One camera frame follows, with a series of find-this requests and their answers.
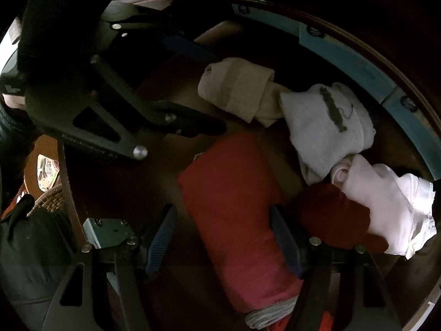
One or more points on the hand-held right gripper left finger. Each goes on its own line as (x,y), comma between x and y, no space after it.
(160,238)

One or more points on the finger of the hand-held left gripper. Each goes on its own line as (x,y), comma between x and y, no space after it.
(193,124)
(193,50)

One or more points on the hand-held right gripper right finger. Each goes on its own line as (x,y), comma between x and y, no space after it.
(286,241)

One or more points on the dark red underwear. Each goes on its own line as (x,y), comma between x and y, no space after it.
(327,213)

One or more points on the beige underwear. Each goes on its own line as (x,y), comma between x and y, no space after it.
(237,86)

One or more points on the red underwear grey waistband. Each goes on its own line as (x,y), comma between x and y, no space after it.
(234,207)

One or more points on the pale pink underwear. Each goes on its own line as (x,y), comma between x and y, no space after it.
(375,193)

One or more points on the white underwear dark stripe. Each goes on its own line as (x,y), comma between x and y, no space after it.
(320,138)

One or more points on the person's left forearm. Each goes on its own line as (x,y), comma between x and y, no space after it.
(13,127)

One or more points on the wicker basket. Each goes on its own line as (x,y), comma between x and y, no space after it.
(48,200)

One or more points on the orange floral cloth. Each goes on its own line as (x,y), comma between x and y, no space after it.
(48,172)

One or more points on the person's dark clothing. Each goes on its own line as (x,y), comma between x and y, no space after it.
(27,265)

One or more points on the pale blue metal bracket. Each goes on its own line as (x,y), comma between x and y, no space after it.
(106,231)

